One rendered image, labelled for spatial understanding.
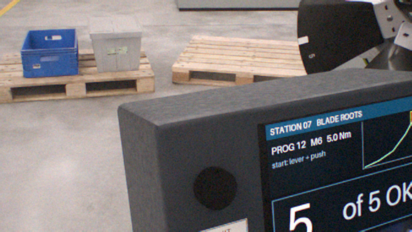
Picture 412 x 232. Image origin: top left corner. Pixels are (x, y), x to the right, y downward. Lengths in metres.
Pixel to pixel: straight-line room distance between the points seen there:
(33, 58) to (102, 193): 1.51
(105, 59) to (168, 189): 3.40
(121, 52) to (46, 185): 1.44
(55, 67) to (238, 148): 3.41
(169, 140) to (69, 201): 2.18
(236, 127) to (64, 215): 2.09
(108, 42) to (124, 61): 0.20
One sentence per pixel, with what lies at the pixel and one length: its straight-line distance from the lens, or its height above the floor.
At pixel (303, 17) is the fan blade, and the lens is 1.34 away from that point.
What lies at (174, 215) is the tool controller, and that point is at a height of 1.19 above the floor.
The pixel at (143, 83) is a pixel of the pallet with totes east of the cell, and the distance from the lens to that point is 3.65.
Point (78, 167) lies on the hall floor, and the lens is 2.74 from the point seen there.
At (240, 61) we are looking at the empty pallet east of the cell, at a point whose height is 0.14.
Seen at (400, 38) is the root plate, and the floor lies 1.12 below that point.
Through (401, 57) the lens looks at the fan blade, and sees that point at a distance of 1.11.
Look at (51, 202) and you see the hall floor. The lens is 2.49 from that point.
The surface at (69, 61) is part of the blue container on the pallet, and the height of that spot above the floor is 0.26.
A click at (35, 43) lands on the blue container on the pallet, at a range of 4.26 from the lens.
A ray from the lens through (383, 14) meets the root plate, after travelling 1.23.
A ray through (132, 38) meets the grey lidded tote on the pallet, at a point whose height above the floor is 0.42.
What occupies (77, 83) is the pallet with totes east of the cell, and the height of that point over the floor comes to 0.12.
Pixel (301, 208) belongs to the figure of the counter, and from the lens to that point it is 0.37.
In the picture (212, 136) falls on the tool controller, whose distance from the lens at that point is 0.32.
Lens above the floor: 1.39
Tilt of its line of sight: 25 degrees down
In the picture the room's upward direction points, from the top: 1 degrees clockwise
